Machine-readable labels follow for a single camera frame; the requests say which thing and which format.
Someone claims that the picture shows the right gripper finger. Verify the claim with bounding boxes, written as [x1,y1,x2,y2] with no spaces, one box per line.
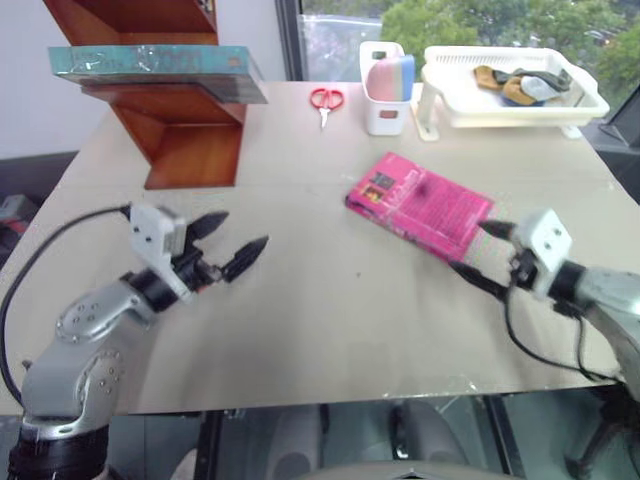
[480,219,519,242]
[447,258,512,302]

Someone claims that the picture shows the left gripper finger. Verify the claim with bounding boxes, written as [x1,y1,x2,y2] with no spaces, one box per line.
[186,210,231,247]
[219,235,271,285]

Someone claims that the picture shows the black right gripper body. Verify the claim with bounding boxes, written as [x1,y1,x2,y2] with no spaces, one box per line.
[506,223,540,295]

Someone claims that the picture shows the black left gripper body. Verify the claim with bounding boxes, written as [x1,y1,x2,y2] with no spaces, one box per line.
[171,243,225,295]

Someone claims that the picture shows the pink book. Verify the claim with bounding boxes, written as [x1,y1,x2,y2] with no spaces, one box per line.
[343,151,497,265]

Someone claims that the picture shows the wooden bookshelf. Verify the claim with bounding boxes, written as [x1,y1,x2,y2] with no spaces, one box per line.
[41,0,249,191]

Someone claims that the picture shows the teal book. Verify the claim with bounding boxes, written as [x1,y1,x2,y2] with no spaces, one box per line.
[47,44,270,106]

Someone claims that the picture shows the white plastic drainer tray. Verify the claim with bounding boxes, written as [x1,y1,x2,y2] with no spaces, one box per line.
[416,45,612,142]

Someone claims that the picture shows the blue cloth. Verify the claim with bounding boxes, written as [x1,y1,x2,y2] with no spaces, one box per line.
[499,94,549,108]

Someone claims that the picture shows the brown sock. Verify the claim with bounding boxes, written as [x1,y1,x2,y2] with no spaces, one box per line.
[473,64,539,107]

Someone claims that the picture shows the grey sock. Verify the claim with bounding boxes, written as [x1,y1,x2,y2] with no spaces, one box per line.
[509,67,574,101]

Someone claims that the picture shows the white plastic bin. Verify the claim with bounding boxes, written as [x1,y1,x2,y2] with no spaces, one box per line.
[358,40,415,137]

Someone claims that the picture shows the red scissors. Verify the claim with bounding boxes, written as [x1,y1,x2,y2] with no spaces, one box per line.
[309,87,347,131]

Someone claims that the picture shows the black tripod legs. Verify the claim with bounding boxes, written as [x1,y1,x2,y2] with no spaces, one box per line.
[563,387,640,477]

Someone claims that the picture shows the pastel striped sponge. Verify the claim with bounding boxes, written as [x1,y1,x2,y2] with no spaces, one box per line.
[366,54,416,102]

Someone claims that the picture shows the dark equipment with red part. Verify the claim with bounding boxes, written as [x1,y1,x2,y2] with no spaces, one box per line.
[0,193,42,237]

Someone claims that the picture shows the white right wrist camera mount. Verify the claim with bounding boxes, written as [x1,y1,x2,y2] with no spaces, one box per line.
[516,208,574,302]

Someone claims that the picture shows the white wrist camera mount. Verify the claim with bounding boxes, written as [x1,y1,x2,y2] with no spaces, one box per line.
[516,208,574,302]
[129,203,195,304]

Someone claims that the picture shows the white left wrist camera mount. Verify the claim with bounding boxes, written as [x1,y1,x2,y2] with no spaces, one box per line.
[129,203,195,304]

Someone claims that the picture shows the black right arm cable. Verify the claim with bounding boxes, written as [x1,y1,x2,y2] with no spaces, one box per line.
[501,287,622,385]

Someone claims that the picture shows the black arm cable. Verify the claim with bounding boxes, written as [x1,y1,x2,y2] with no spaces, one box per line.
[0,204,133,407]
[501,287,622,385]

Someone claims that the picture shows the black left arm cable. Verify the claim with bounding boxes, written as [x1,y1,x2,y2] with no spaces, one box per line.
[0,204,133,407]

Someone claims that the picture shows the dark window frame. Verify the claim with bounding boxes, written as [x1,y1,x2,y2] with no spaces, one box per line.
[275,0,307,82]

